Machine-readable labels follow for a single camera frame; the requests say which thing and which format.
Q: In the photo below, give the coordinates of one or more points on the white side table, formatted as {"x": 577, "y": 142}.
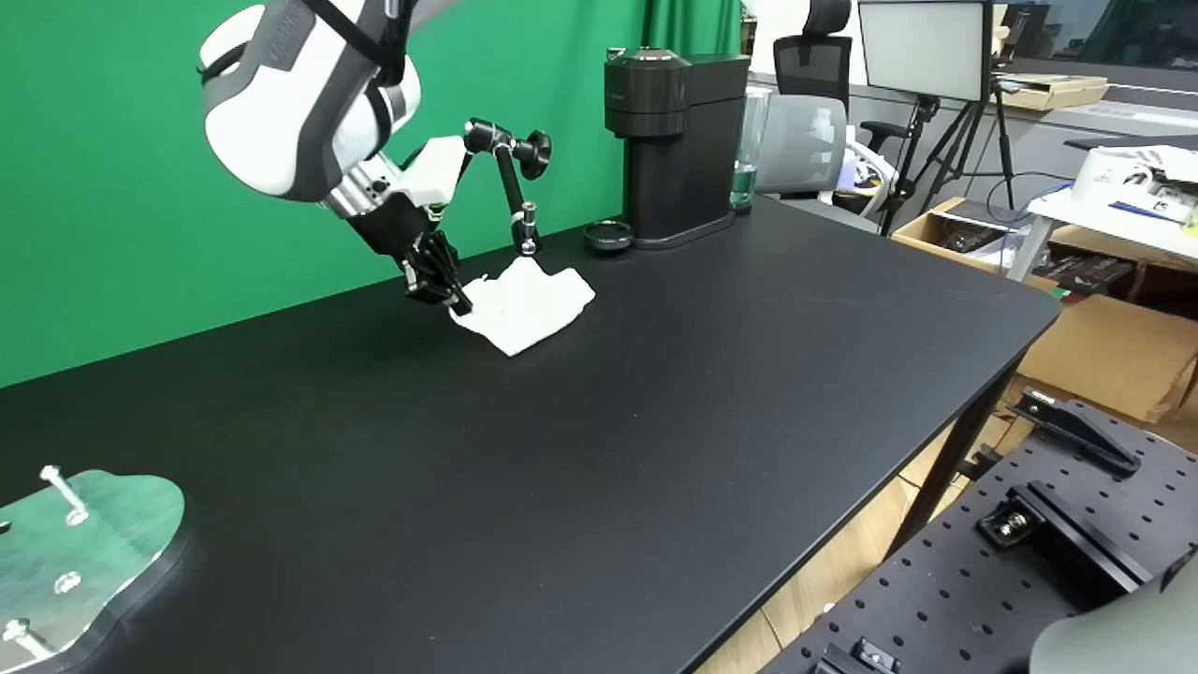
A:
{"x": 1124, "y": 202}

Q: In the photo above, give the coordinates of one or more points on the small black round cap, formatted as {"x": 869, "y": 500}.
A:
{"x": 612, "y": 237}

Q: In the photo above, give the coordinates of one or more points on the black clamp with silver screws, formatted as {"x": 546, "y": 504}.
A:
{"x": 1060, "y": 539}

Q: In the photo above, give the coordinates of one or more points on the black headrest office chair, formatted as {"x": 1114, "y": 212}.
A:
{"x": 809, "y": 59}

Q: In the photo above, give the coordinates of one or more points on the open cardboard box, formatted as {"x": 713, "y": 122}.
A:
{"x": 960, "y": 237}

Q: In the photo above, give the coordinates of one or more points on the black camera tripod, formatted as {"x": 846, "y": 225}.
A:
{"x": 948, "y": 153}

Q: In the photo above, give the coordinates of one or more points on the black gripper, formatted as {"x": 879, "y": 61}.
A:
{"x": 398, "y": 230}

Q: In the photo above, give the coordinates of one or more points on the black perforated breadboard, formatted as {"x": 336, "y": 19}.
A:
{"x": 948, "y": 601}

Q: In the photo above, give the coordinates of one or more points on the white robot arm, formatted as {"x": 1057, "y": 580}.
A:
{"x": 302, "y": 98}

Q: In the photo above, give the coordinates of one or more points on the black metal bar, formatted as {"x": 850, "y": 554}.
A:
{"x": 1079, "y": 434}

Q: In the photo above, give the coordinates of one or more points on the large closed cardboard box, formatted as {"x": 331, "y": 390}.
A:
{"x": 1109, "y": 356}

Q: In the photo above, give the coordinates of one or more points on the green backdrop curtain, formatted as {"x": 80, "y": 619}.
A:
{"x": 113, "y": 249}

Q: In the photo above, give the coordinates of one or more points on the grey office chair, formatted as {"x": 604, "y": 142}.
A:
{"x": 800, "y": 144}

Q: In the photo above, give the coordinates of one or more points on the black pedestal box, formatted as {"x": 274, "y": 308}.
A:
{"x": 677, "y": 137}

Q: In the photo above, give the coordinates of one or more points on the white cloth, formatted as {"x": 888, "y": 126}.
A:
{"x": 528, "y": 305}

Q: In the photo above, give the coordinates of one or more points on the clear plastic cylinder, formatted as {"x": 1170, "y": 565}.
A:
{"x": 742, "y": 190}

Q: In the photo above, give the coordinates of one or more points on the white board panel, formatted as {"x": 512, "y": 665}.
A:
{"x": 924, "y": 46}

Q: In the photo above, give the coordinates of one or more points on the clear acrylic plate with pegs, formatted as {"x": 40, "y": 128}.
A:
{"x": 89, "y": 550}

